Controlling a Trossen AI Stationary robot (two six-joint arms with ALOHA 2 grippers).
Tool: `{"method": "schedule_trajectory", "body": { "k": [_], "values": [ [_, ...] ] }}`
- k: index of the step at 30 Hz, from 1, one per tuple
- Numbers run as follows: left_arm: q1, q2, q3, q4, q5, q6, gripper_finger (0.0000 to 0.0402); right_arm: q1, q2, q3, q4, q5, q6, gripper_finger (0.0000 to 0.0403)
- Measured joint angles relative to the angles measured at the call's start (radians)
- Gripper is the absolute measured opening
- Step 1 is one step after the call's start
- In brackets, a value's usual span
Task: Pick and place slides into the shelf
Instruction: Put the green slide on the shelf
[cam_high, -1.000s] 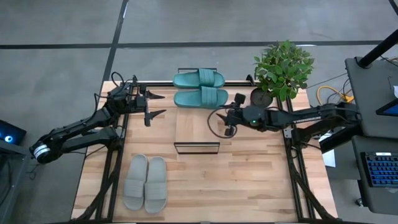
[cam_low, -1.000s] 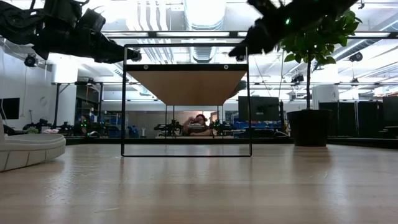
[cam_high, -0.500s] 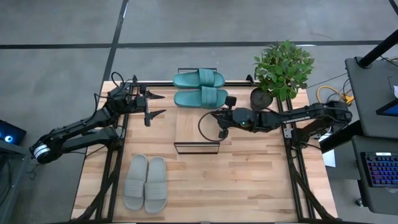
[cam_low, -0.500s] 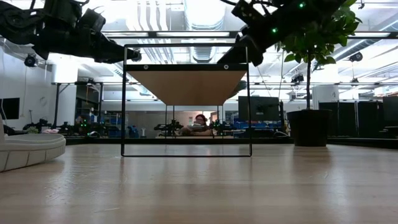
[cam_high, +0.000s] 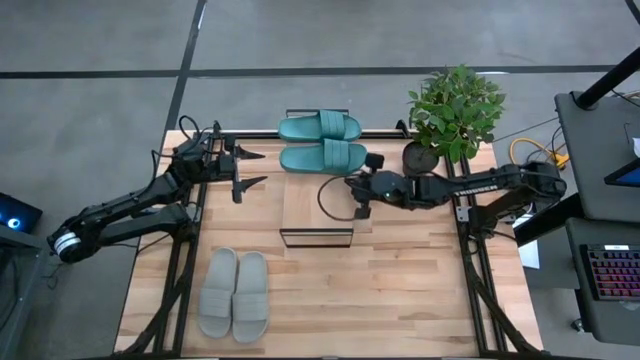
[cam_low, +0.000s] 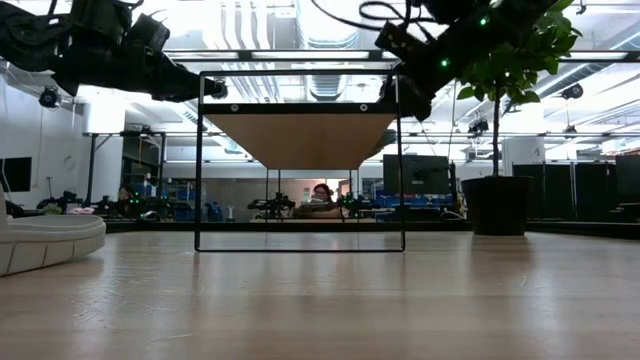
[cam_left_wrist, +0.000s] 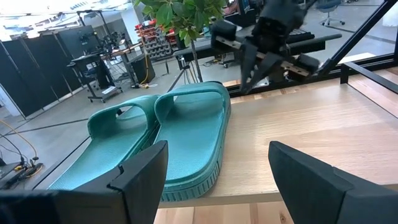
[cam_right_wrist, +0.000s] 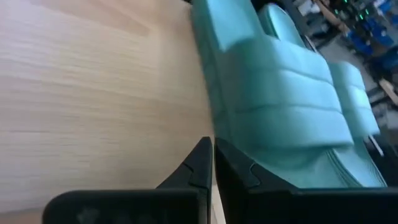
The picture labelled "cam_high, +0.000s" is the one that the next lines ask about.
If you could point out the black pole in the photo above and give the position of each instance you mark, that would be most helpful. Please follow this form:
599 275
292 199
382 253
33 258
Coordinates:
610 77

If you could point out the green rubber slide sandal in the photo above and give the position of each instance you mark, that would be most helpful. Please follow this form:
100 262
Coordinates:
320 126
320 156

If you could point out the backlit computer keyboard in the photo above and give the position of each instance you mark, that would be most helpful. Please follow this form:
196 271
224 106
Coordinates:
612 272

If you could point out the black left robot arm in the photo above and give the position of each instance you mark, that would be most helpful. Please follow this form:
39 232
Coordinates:
125 205

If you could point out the light grey rubber slide sandal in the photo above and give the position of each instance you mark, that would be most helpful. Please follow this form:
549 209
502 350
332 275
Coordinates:
217 295
250 300

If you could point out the blue lit screen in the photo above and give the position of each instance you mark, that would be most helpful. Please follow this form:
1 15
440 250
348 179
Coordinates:
627 176

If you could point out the white paper sheet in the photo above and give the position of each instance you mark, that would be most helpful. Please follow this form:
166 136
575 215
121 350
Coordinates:
530 255

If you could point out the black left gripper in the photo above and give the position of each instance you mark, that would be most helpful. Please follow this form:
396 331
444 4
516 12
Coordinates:
222 176

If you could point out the grey side stand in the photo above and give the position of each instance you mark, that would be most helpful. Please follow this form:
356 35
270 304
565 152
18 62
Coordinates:
20 300

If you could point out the black computer blue lights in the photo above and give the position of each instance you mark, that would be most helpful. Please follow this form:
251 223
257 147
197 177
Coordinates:
15 212

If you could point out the black aluminium table frame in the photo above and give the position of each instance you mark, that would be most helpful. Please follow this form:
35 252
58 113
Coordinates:
260 135

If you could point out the grey desk top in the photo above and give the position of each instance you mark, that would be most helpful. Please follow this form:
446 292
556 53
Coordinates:
595 160

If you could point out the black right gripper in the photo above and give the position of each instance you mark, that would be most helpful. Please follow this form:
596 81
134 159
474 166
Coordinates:
395 192

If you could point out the potted green leafy plant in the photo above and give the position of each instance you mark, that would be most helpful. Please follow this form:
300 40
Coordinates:
455 110

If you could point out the grey keyboard tray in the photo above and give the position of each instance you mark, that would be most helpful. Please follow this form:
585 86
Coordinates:
600 320

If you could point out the black framed wooden shelf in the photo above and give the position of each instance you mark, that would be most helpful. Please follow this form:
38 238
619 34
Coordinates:
310 205

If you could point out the black caster wheel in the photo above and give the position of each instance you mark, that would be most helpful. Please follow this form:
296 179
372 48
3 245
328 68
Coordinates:
578 325

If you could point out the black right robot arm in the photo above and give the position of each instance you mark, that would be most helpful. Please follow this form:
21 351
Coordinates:
475 189

